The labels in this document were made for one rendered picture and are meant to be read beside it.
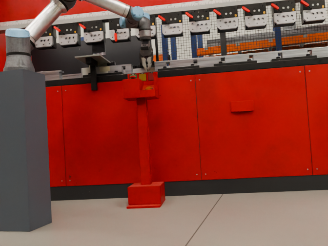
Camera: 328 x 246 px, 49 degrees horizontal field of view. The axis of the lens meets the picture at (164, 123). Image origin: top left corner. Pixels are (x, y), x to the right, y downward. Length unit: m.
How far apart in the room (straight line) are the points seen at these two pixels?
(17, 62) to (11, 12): 1.26
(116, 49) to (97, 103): 0.85
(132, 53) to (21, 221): 1.90
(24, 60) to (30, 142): 0.41
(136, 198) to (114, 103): 0.74
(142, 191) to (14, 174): 0.75
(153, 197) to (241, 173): 0.65
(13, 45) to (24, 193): 0.73
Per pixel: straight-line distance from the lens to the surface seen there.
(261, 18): 2.73
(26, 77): 1.87
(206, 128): 2.47
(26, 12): 3.09
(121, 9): 2.15
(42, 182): 1.93
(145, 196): 2.19
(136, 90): 2.21
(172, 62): 2.66
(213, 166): 2.48
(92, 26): 2.84
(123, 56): 3.29
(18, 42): 1.96
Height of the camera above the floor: 0.40
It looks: 2 degrees up
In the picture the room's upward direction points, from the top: 3 degrees counter-clockwise
